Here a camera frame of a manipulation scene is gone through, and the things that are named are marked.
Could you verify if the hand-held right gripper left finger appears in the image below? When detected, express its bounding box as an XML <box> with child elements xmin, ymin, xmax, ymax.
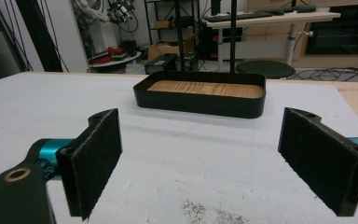
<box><xmin>55</xmin><ymin>107</ymin><xmax>124</xmax><ymax>221</ymax></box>

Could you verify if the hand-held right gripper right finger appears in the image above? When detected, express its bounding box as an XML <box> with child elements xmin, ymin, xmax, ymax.
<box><xmin>277</xmin><ymin>106</ymin><xmax>358</xmax><ymax>217</ymax></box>

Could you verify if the round white platform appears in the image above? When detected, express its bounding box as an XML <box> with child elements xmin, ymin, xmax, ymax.
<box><xmin>88</xmin><ymin>50</ymin><xmax>143</xmax><ymax>69</ymax></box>

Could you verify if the round black stool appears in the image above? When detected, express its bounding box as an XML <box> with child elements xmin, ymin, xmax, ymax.
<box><xmin>235</xmin><ymin>60</ymin><xmax>296</xmax><ymax>79</ymax></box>

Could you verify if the black equipment case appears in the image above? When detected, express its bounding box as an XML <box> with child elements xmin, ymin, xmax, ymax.
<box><xmin>144</xmin><ymin>52</ymin><xmax>179</xmax><ymax>75</ymax></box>

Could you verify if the black cabinet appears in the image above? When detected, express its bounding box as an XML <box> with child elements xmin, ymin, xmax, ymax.
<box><xmin>305</xmin><ymin>3</ymin><xmax>358</xmax><ymax>56</ymax></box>

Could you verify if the black tray with wooden bottom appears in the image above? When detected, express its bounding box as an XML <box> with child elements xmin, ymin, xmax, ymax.
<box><xmin>132</xmin><ymin>70</ymin><xmax>268</xmax><ymax>119</ymax></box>

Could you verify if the cardboard box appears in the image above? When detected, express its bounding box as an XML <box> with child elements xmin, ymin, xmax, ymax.
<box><xmin>146</xmin><ymin>33</ymin><xmax>198</xmax><ymax>62</ymax></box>

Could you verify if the wooden desk with white legs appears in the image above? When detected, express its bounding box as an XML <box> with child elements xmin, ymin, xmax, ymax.
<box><xmin>203</xmin><ymin>11</ymin><xmax>342</xmax><ymax>73</ymax></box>

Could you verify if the black metal stand pole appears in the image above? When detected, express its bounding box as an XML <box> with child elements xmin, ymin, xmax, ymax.
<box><xmin>229</xmin><ymin>0</ymin><xmax>238</xmax><ymax>75</ymax></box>
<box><xmin>174</xmin><ymin>0</ymin><xmax>186</xmax><ymax>73</ymax></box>

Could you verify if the black metal shelf rack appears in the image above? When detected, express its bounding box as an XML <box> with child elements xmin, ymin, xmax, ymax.
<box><xmin>144</xmin><ymin>0</ymin><xmax>201</xmax><ymax>45</ymax></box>

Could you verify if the black keyboard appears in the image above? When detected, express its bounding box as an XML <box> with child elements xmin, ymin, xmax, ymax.
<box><xmin>204</xmin><ymin>10</ymin><xmax>274</xmax><ymax>23</ymax></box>

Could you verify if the bundle of floor cables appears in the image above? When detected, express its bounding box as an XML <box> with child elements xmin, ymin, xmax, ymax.
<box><xmin>288</xmin><ymin>64</ymin><xmax>358</xmax><ymax>83</ymax></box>

